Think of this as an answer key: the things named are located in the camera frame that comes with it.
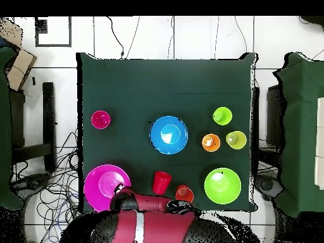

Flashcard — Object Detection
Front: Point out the grey rounded base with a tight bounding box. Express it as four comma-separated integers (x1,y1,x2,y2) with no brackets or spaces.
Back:
254,174,284,201

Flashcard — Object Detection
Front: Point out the large green plastic bowl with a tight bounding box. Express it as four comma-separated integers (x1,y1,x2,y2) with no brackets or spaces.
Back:
204,167,242,205

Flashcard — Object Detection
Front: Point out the white boxes stack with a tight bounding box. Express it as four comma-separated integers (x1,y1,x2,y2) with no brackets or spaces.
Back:
314,97,324,190

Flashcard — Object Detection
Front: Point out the orange plastic cup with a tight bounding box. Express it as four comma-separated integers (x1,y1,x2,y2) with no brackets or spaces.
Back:
201,133,221,153

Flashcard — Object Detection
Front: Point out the magenta plastic cup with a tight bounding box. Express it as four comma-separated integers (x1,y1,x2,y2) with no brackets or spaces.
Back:
90,110,111,130

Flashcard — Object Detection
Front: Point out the brown cardboard box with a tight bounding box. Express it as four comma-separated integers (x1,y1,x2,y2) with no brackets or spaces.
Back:
0,17,38,92

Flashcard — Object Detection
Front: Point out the green cloth covered table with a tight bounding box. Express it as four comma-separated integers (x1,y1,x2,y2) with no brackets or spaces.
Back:
272,52,324,218
0,46,23,211

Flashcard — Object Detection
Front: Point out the dark green tablecloth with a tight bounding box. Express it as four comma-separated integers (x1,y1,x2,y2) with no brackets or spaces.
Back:
75,52,259,213

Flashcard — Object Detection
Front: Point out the blue plastic bowl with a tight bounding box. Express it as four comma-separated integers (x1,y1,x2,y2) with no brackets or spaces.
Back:
149,115,189,156

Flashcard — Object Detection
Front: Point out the black box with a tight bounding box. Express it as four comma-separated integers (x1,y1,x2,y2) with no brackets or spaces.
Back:
265,84,285,147

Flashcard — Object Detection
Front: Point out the black stand frame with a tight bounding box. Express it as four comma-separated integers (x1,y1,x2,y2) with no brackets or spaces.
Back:
9,82,57,173

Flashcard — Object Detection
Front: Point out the light green plastic cup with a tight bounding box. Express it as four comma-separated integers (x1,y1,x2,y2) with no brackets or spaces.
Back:
212,106,233,127

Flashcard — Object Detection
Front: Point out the black floor cable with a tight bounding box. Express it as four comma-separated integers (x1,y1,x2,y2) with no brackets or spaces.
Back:
106,16,125,59

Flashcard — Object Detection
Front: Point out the grey base with black knob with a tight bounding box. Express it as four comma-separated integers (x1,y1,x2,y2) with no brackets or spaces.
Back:
9,171,53,201

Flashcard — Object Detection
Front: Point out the red-orange plastic cup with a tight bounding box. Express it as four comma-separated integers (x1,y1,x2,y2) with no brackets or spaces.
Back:
175,184,195,204

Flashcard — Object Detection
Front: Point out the yellow plastic cup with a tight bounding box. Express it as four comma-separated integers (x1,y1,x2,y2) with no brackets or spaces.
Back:
225,130,247,151

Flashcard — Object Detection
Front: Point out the red plastic cup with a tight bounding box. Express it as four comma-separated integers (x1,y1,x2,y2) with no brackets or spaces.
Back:
152,171,173,196

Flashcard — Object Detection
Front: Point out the large pink plastic bowl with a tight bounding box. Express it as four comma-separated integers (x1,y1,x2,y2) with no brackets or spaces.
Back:
83,164,132,213

